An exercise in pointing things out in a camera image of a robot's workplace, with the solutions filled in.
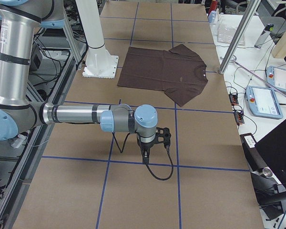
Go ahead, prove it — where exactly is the brown paper table cover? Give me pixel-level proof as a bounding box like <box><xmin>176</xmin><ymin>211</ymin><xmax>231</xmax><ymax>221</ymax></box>
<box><xmin>13</xmin><ymin>2</ymin><xmax>265</xmax><ymax>229</ymax></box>

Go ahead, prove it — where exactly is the near teach pendant tablet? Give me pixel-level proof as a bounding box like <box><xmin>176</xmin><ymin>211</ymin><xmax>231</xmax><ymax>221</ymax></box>
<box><xmin>245</xmin><ymin>86</ymin><xmax>283</xmax><ymax>119</ymax></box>

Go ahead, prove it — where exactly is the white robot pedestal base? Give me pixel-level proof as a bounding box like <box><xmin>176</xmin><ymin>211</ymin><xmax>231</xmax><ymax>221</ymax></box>
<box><xmin>76</xmin><ymin>0</ymin><xmax>119</xmax><ymax>79</ymax></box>

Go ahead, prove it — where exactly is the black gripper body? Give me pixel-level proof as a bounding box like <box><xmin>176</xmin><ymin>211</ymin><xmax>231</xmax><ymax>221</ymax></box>
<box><xmin>137</xmin><ymin>134</ymin><xmax>157</xmax><ymax>152</ymax></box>

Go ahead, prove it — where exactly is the far teach pendant tablet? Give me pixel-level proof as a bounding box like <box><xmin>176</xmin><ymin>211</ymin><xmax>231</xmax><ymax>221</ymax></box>
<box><xmin>266</xmin><ymin>66</ymin><xmax>286</xmax><ymax>93</ymax></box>

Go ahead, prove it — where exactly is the reacher grabber stick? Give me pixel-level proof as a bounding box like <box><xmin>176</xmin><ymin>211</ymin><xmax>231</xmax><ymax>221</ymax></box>
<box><xmin>230</xmin><ymin>56</ymin><xmax>286</xmax><ymax>102</ymax></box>

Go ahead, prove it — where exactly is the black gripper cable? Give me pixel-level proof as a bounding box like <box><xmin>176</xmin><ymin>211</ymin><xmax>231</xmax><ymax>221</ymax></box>
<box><xmin>112</xmin><ymin>132</ymin><xmax>174</xmax><ymax>181</ymax></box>

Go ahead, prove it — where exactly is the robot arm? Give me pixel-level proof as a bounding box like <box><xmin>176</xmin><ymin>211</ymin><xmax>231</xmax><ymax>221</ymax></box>
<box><xmin>0</xmin><ymin>0</ymin><xmax>160</xmax><ymax>164</ymax></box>

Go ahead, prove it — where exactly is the clear plastic bag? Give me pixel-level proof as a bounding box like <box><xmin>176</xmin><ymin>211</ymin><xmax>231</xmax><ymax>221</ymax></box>
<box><xmin>217</xmin><ymin>24</ymin><xmax>237</xmax><ymax>44</ymax></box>

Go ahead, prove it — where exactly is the orange terminal block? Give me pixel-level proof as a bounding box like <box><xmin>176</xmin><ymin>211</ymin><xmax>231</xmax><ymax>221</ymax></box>
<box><xmin>228</xmin><ymin>93</ymin><xmax>239</xmax><ymax>106</ymax></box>

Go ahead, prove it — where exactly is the brown t-shirt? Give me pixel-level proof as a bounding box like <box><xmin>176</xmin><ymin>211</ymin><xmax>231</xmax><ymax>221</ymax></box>
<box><xmin>118</xmin><ymin>44</ymin><xmax>208</xmax><ymax>106</ymax></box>

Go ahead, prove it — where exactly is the black monitor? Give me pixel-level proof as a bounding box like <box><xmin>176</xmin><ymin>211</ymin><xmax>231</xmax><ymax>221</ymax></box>
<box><xmin>255</xmin><ymin>119</ymin><xmax>286</xmax><ymax>187</ymax></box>

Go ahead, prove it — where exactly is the teach pendant tablet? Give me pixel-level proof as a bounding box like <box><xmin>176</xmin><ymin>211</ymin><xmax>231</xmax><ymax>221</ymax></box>
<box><xmin>266</xmin><ymin>66</ymin><xmax>286</xmax><ymax>93</ymax></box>
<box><xmin>245</xmin><ymin>86</ymin><xmax>283</xmax><ymax>119</ymax></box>

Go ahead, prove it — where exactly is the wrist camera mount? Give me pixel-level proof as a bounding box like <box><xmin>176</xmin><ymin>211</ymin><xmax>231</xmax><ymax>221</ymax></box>
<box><xmin>155</xmin><ymin>127</ymin><xmax>171</xmax><ymax>148</ymax></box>

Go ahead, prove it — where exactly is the aluminium frame post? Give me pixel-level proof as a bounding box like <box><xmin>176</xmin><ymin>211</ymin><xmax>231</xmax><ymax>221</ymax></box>
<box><xmin>219</xmin><ymin>0</ymin><xmax>261</xmax><ymax>74</ymax></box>

